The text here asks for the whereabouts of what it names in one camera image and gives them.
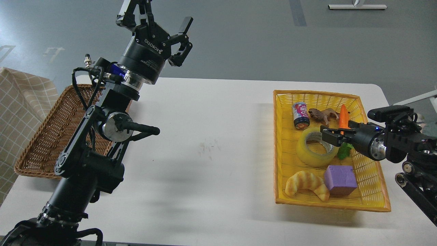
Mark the yellow plastic basket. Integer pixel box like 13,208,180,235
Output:
273,90,391,212

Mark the orange toy carrot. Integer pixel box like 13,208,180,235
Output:
337,104,355,160

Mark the purple foam block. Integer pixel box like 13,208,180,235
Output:
324,165,357,196

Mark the brown toy animal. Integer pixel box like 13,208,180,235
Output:
308,108,340,126

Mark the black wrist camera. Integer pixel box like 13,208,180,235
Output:
367,105,414,123
94,57,125,77

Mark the white desk base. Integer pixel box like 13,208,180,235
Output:
328,0,387,10

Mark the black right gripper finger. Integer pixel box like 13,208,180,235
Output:
320,125,356,134
322,133,354,148

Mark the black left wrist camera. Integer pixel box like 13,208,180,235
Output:
94,57,125,77

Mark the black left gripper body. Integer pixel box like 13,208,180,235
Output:
118,24,170,84

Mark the yellow tape roll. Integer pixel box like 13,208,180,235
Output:
296,127,339,168

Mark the brown wicker basket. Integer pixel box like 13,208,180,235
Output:
14,84,132,180

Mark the beige checkered cloth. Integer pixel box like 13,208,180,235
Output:
0,67,59,203

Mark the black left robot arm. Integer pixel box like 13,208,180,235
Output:
1,0,193,246

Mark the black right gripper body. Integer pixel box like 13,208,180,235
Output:
344,121,386,161

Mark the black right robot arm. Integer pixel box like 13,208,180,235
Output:
320,120,436,224

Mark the white chair leg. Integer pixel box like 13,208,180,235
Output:
393,90,437,108

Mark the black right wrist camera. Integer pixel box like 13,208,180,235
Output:
367,105,414,123

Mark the purple soda can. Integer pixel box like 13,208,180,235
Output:
292,101,310,130

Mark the toy croissant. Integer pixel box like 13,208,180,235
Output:
285,171,330,202

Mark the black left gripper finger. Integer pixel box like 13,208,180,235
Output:
168,16,194,67
116,0,155,33

